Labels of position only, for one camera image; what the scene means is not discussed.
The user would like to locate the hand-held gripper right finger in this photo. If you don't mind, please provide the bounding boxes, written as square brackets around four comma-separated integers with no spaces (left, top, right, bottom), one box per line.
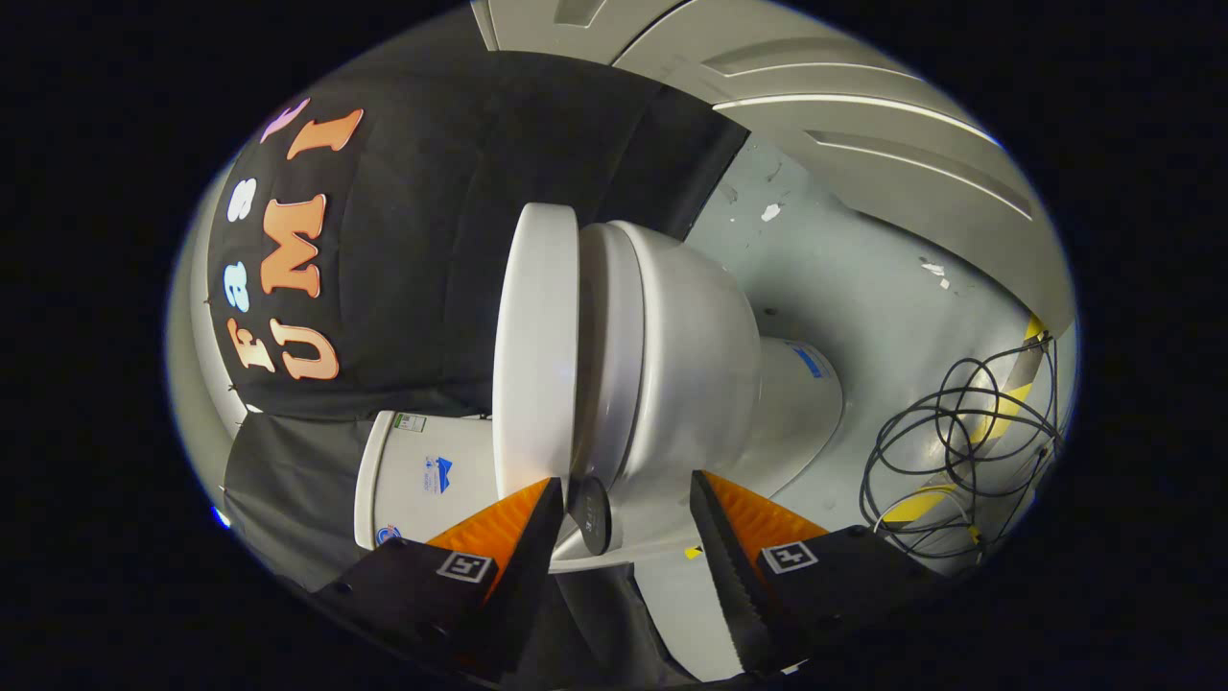
[689,470,946,678]

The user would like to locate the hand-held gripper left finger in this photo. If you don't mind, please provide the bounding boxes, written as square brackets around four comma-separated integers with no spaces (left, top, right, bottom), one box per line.
[312,477,567,682]

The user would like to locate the white ceramic toilet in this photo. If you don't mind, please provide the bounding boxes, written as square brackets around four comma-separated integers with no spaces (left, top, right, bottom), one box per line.
[355,221,845,577]

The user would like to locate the white toilet seat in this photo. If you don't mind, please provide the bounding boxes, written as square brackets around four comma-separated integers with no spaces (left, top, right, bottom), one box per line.
[574,226,646,486]

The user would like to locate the yellow black floor tape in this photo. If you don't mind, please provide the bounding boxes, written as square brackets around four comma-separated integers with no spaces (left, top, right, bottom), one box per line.
[883,312,1051,527]

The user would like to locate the black backdrop cloth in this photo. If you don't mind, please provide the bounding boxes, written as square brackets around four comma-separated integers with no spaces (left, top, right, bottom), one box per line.
[187,48,749,687]

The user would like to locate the white drawer cabinet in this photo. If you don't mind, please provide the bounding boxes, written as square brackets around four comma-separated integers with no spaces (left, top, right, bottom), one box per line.
[470,0,1075,337]

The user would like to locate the black floor cables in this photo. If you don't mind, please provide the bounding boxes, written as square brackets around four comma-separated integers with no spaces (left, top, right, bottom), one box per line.
[859,331,1066,562]

